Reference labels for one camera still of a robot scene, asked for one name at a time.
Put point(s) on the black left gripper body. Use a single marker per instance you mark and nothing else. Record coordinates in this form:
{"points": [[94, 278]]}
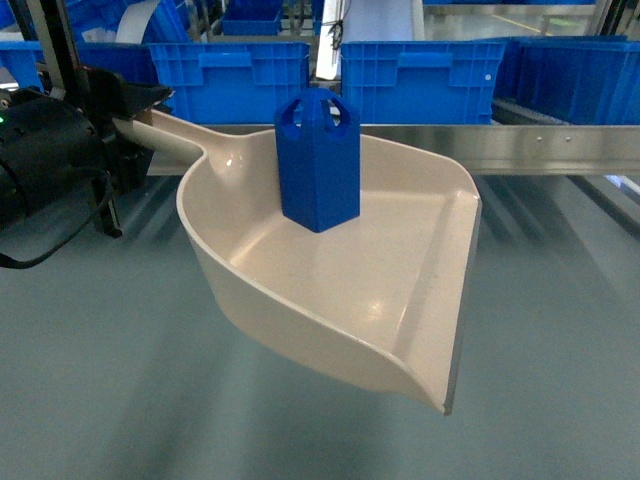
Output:
{"points": [[105, 97]]}

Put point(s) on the blue plastic part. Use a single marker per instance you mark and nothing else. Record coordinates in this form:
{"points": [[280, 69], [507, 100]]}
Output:
{"points": [[318, 152]]}

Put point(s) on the beige plastic dustpan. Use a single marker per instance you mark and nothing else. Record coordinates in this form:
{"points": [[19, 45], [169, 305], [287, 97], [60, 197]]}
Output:
{"points": [[376, 302]]}

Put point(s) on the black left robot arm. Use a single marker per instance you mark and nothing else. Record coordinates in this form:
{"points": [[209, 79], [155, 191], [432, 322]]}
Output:
{"points": [[58, 123]]}

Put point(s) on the metal shelf rack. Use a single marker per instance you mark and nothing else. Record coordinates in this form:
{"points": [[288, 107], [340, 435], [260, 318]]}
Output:
{"points": [[521, 148]]}

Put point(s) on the blue crate left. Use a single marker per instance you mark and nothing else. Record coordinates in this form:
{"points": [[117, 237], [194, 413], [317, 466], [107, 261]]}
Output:
{"points": [[231, 83]]}

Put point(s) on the blue crate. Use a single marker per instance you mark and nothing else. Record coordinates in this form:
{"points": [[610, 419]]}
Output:
{"points": [[421, 83], [591, 80], [231, 83]]}

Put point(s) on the blue crate far right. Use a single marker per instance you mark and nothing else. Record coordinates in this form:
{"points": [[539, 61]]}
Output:
{"points": [[591, 80]]}

